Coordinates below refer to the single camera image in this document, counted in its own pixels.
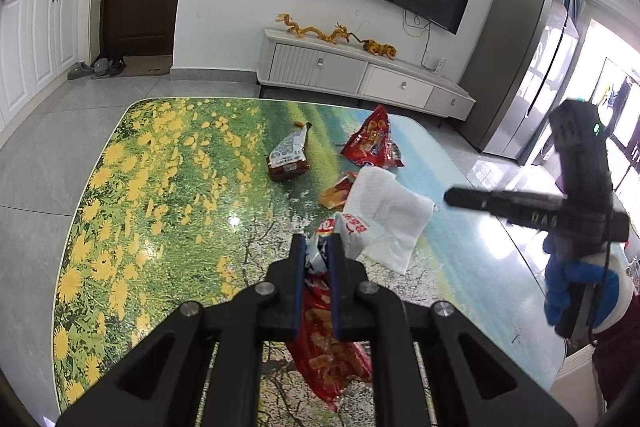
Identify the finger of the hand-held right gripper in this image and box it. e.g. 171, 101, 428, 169
444, 187, 565, 233

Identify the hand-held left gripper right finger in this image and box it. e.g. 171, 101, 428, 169
327, 234, 578, 427

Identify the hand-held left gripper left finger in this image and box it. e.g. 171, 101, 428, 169
56, 234, 307, 427

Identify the red snack packet silver lining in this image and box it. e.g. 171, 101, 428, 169
285, 219, 373, 414

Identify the person's right hand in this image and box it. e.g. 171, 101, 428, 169
542, 239, 608, 327

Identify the white bag with red print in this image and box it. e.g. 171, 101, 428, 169
332, 212, 386, 260

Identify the white textured plastic bag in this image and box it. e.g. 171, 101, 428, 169
342, 167, 435, 274

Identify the orange snack packet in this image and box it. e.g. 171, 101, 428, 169
319, 172, 358, 210

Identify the grey refrigerator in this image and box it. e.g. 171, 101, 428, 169
457, 0, 583, 165

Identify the brown snack packet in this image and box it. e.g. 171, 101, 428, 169
267, 122, 313, 182

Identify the red snack bag blue print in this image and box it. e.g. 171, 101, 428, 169
340, 105, 405, 169

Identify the person's dark red garment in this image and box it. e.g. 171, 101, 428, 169
592, 322, 640, 413

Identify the orange tiger figurine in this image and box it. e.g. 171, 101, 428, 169
362, 39, 399, 58

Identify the white television cabinet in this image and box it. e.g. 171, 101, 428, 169
256, 27, 477, 122

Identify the golden dragon figurine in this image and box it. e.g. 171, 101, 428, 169
276, 13, 323, 42
320, 23, 364, 44

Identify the black power cable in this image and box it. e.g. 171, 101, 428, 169
405, 12, 437, 68

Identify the white wall cabinet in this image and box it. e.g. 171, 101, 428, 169
0, 0, 106, 132

